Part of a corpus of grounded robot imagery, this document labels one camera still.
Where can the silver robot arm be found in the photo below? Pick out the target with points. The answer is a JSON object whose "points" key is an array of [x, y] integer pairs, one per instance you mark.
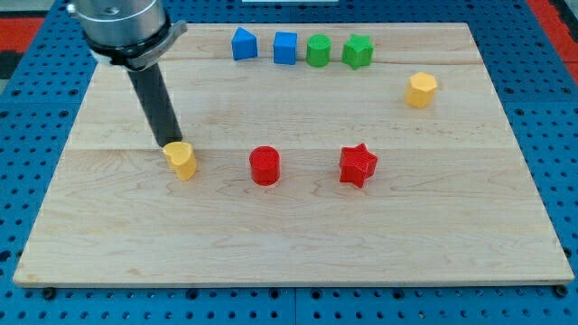
{"points": [[133, 34]]}

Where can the red star block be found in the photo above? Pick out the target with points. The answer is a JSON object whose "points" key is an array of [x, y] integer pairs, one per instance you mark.
{"points": [[357, 164]]}

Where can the green star block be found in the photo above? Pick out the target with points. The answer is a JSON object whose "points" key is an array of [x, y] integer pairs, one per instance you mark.
{"points": [[357, 51]]}

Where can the yellow hexagon block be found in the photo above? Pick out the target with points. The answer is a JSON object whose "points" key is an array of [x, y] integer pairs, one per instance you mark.
{"points": [[420, 90]]}

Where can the red cylinder block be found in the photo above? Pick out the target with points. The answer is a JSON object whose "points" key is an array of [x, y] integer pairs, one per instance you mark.
{"points": [[265, 165]]}

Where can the light wooden board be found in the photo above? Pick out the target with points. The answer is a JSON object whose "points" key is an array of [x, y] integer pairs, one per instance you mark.
{"points": [[451, 202]]}

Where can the yellow heart block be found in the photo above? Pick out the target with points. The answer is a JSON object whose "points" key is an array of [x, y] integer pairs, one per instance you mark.
{"points": [[181, 158]]}

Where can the green cylinder block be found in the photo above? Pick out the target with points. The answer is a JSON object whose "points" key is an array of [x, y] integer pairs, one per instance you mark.
{"points": [[318, 52]]}

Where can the blue cube block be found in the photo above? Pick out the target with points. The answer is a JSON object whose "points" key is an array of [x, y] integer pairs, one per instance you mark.
{"points": [[284, 45]]}

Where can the blue triangle block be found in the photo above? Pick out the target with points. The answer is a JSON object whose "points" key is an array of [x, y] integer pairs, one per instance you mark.
{"points": [[244, 44]]}

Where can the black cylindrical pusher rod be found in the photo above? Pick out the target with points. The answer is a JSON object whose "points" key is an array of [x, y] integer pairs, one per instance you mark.
{"points": [[154, 99]]}

